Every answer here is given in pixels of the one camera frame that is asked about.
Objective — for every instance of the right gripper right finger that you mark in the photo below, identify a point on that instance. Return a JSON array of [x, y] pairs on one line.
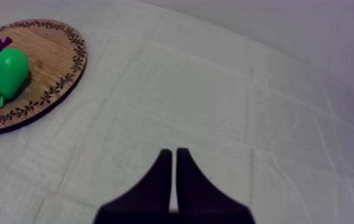
[[198, 197]]

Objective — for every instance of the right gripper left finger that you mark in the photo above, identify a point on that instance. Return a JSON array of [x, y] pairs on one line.
[[151, 194]]

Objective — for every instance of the round wooden board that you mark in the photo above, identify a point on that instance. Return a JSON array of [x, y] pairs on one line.
[[48, 68]]

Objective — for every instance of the green toy pear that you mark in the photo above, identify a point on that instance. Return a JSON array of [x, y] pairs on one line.
[[9, 73]]

